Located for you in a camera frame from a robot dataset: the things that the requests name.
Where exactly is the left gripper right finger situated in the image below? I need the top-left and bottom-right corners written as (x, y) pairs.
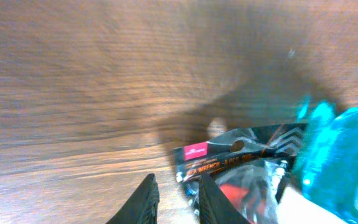
top-left (199, 174), bottom-right (250, 224)

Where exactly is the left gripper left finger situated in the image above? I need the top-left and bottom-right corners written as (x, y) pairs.
top-left (106, 173), bottom-right (160, 224)

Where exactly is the hex wrench set packet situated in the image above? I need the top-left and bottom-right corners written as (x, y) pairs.
top-left (173, 123), bottom-right (306, 223)

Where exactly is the teal mouthwash bottle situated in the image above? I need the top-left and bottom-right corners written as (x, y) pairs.
top-left (292, 100), bottom-right (358, 223)

